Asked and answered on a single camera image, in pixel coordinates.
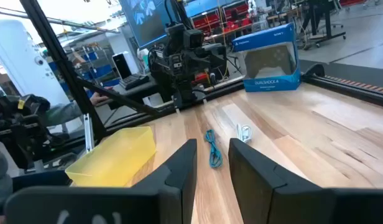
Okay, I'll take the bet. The large blue display screen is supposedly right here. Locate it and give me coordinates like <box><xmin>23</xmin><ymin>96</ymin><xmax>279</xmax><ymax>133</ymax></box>
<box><xmin>118</xmin><ymin>0</ymin><xmax>180</xmax><ymax>49</ymax></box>

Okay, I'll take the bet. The large white machine housing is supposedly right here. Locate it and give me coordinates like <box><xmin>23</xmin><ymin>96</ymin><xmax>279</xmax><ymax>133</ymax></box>
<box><xmin>0</xmin><ymin>19</ymin><xmax>71</xmax><ymax>108</ymax></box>

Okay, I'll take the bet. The person's hand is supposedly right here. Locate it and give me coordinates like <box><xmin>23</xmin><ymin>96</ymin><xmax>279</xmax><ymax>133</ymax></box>
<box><xmin>89</xmin><ymin>86</ymin><xmax>113</xmax><ymax>106</ymax></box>

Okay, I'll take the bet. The white USB cable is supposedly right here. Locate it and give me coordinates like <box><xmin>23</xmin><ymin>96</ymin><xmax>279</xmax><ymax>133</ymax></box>
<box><xmin>236</xmin><ymin>123</ymin><xmax>253</xmax><ymax>144</ymax></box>

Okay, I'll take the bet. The shelf with red bins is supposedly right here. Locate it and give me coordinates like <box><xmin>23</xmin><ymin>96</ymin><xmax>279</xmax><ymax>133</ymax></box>
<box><xmin>191</xmin><ymin>2</ymin><xmax>253</xmax><ymax>35</ymax></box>

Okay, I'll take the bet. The aluminium bracket strip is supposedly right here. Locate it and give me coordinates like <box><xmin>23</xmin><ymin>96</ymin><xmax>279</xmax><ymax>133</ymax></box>
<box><xmin>83</xmin><ymin>113</ymin><xmax>95</xmax><ymax>153</ymax></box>

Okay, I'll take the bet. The blue DualShock controller box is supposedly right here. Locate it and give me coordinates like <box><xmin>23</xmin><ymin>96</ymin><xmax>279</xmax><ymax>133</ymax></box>
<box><xmin>231</xmin><ymin>22</ymin><xmax>302</xmax><ymax>93</ymax></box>

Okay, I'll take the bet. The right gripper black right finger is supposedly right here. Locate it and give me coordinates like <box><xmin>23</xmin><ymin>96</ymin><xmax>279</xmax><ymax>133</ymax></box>
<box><xmin>228</xmin><ymin>138</ymin><xmax>383</xmax><ymax>224</ymax></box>

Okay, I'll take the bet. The person's forearm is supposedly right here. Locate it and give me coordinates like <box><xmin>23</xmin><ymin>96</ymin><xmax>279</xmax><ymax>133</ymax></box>
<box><xmin>42</xmin><ymin>101</ymin><xmax>84</xmax><ymax>127</ymax></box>

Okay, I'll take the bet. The black table edge rail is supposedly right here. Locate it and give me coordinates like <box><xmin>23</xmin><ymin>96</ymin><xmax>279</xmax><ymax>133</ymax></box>
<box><xmin>302</xmin><ymin>63</ymin><xmax>383</xmax><ymax>108</ymax></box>

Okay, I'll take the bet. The teal braided USB cable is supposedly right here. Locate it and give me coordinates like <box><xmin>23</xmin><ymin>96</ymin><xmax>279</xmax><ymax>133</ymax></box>
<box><xmin>205</xmin><ymin>129</ymin><xmax>224</xmax><ymax>169</ymax></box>

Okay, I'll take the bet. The translucent yellow plastic bin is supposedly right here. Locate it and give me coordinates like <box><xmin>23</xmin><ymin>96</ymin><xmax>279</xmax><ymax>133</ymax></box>
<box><xmin>64</xmin><ymin>126</ymin><xmax>157</xmax><ymax>188</ymax></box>

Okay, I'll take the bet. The white framed tablet device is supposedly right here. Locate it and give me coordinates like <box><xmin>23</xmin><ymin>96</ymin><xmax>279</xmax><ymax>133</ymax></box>
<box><xmin>112</xmin><ymin>51</ymin><xmax>139</xmax><ymax>81</ymax></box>

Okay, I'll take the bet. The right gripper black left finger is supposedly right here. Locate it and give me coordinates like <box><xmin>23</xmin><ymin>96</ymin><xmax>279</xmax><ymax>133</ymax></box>
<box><xmin>4</xmin><ymin>138</ymin><xmax>198</xmax><ymax>224</ymax></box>

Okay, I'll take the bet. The black legged desk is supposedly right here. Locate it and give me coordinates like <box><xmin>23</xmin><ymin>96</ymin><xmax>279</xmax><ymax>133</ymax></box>
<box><xmin>298</xmin><ymin>0</ymin><xmax>348</xmax><ymax>50</ymax></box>

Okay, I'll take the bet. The black keyboard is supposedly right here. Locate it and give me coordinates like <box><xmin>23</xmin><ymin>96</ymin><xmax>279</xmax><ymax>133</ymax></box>
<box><xmin>119</xmin><ymin>73</ymin><xmax>150</xmax><ymax>91</ymax></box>

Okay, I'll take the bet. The black frame post with brace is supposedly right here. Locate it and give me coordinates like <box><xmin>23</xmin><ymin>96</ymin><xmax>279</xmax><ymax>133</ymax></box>
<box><xmin>19</xmin><ymin>0</ymin><xmax>161</xmax><ymax>144</ymax></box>

